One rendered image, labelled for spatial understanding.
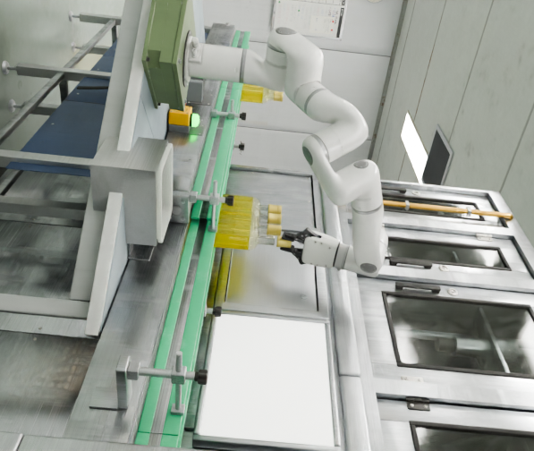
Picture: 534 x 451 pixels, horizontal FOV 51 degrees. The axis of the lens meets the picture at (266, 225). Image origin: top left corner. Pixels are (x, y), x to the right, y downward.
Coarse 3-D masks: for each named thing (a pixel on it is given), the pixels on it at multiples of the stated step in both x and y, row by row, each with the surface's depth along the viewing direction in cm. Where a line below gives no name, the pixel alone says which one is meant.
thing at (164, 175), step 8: (168, 144) 144; (168, 152) 141; (160, 160) 139; (168, 160) 149; (160, 168) 134; (168, 168) 150; (160, 176) 134; (168, 176) 152; (160, 184) 134; (168, 184) 153; (160, 192) 136; (168, 192) 154; (160, 200) 137; (168, 200) 156; (160, 208) 138; (168, 208) 157; (160, 216) 139; (168, 216) 155; (160, 224) 141; (160, 232) 142; (160, 240) 144
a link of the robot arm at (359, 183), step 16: (304, 144) 142; (320, 144) 140; (320, 160) 140; (368, 160) 144; (320, 176) 142; (336, 176) 140; (352, 176) 140; (368, 176) 141; (336, 192) 140; (352, 192) 141; (368, 192) 144; (368, 208) 147
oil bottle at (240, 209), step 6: (222, 204) 180; (234, 204) 181; (240, 204) 181; (222, 210) 178; (228, 210) 178; (234, 210) 178; (240, 210) 178; (246, 210) 179; (252, 210) 179; (258, 210) 180; (252, 216) 178; (258, 216) 179
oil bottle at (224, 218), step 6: (222, 216) 175; (228, 216) 176; (234, 216) 176; (240, 216) 176; (246, 216) 177; (222, 222) 173; (228, 222) 173; (234, 222) 173; (240, 222) 174; (246, 222) 174; (252, 222) 174; (258, 222) 176; (258, 228) 175
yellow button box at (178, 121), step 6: (186, 108) 192; (168, 114) 188; (174, 114) 188; (180, 114) 188; (186, 114) 188; (168, 120) 190; (174, 120) 189; (180, 120) 189; (186, 120) 189; (168, 126) 191; (174, 126) 191; (180, 126) 191; (186, 126) 191
